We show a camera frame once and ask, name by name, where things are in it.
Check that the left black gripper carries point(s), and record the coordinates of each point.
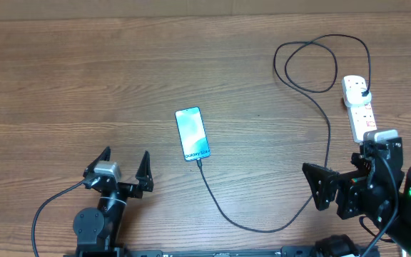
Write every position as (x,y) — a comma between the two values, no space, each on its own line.
(143,175)

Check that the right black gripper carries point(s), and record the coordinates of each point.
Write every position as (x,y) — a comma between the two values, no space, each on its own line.
(321,190)

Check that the Samsung Galaxy smartphone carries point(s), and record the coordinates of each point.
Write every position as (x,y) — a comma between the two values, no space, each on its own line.
(192,134)

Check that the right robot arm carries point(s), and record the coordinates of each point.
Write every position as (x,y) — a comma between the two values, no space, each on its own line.
(398,225)

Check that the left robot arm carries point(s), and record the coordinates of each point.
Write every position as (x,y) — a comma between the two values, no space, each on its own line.
(97,228)

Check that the white charger plug adapter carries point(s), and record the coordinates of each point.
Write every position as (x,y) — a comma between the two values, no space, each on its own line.
(356,98)

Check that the white power strip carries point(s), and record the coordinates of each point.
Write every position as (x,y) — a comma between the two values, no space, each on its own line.
(361,118)

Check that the cardboard backdrop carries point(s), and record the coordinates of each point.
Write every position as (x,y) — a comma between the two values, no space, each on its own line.
(23,10)

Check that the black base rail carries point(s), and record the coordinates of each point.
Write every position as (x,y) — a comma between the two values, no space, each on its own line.
(286,251)

